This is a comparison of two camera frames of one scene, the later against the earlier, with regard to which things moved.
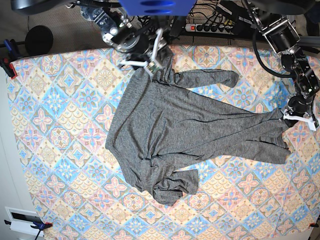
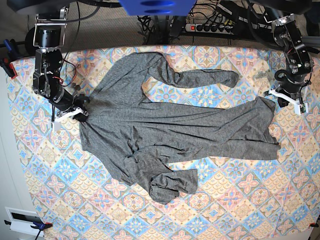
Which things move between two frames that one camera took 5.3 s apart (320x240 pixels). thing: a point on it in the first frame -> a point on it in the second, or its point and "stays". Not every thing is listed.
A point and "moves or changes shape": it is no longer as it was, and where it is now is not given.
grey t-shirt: [157, 132] moves or changes shape
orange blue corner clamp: [39, 225] stays
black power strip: [208, 28] stays
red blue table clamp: [12, 53] stays
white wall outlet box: [21, 220] stays
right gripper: [299, 108] -> [289, 90]
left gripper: [144, 51] -> [66, 105]
